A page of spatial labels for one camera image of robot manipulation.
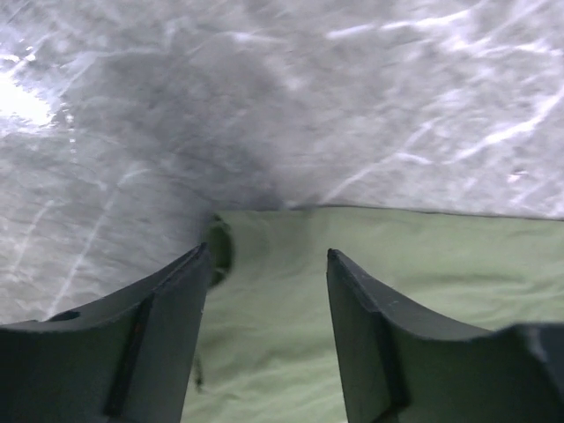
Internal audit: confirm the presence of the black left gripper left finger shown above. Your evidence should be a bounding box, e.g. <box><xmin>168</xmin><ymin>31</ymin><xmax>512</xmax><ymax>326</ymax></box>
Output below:
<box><xmin>1</xmin><ymin>245</ymin><xmax>211</xmax><ymax>422</ymax></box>

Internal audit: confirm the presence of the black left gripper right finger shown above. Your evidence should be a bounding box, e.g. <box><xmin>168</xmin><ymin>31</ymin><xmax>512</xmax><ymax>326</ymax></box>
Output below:
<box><xmin>326</xmin><ymin>249</ymin><xmax>563</xmax><ymax>423</ymax></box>

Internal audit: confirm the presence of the green graphic tank top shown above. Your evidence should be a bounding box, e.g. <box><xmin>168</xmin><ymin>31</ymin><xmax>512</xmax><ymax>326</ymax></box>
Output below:
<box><xmin>182</xmin><ymin>207</ymin><xmax>563</xmax><ymax>422</ymax></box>

